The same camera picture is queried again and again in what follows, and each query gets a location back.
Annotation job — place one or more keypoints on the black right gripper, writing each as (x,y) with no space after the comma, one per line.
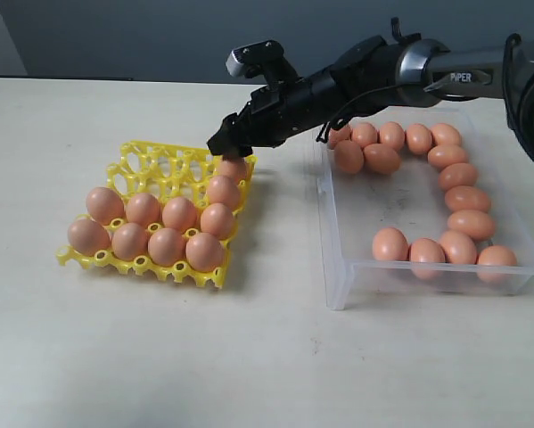
(268,119)

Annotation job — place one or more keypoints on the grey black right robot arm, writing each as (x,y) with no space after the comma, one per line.
(371,76)

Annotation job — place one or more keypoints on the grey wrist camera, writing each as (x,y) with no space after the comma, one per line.
(264,59)

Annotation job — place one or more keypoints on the clear plastic bin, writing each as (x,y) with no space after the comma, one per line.
(353,208)

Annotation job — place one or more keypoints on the brown egg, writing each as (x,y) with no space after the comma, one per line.
(129,241)
(218,220)
(392,135)
(104,205)
(495,256)
(179,213)
(443,133)
(444,155)
(457,174)
(381,159)
(348,157)
(166,247)
(236,169)
(390,244)
(479,225)
(418,138)
(459,248)
(143,209)
(204,252)
(364,134)
(88,237)
(425,250)
(222,189)
(464,197)
(336,136)

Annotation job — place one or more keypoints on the yellow plastic egg tray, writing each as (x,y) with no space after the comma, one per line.
(166,171)

